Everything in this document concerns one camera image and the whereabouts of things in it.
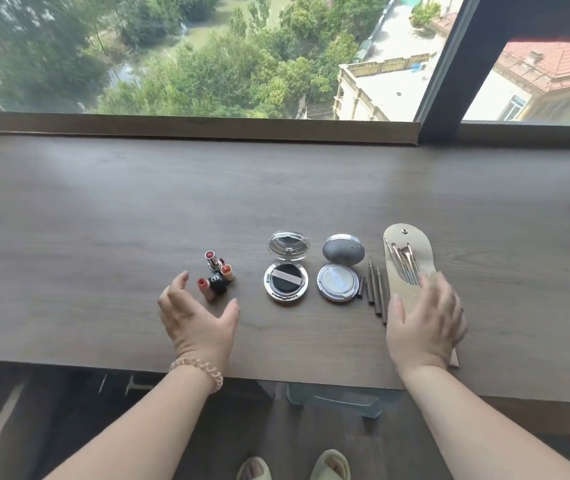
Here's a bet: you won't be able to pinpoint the person's right hand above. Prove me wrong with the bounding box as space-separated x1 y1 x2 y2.
386 272 468 378

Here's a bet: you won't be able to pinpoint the person's left hand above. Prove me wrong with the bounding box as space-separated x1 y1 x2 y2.
157 271 241 368

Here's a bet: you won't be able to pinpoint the person's left forearm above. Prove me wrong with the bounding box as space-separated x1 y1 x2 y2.
44 362 221 480

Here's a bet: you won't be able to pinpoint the person's right forearm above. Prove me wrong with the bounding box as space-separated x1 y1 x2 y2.
397 365 570 480

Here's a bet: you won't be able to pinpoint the set of makeup brushes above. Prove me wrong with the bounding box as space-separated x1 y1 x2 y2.
388 243 422 288

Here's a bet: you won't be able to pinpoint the beige brush pouch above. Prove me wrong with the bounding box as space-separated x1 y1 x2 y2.
383 223 461 370

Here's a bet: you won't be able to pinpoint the pink coil wrist band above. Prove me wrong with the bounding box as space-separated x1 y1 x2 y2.
169 357 225 395

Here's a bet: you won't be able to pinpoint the open clear-lid cushion compact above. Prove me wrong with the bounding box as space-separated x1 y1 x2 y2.
263 231 312 303

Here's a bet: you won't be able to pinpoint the open silver cushion compact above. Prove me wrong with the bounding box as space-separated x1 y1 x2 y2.
316 234 366 302

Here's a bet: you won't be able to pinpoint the person's left slipper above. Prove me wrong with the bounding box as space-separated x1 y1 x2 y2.
236 457 273 480

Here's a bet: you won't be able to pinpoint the person's slipper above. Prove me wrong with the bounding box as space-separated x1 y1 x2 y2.
236 457 273 480
309 449 351 480

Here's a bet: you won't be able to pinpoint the person's right slipper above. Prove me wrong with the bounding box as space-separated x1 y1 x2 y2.
309 449 351 480

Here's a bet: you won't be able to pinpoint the wooden window sill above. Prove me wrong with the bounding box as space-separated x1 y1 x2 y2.
0 111 422 146

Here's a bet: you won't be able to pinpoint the white building with balustrade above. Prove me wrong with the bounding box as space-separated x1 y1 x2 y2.
332 0 466 122

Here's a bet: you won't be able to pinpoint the green trees outside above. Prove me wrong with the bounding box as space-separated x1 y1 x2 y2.
0 0 396 119

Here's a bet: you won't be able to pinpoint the red tiled roof building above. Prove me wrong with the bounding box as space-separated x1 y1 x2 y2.
462 39 570 123

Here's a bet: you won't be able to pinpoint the dark window frame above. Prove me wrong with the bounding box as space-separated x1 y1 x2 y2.
413 0 570 145

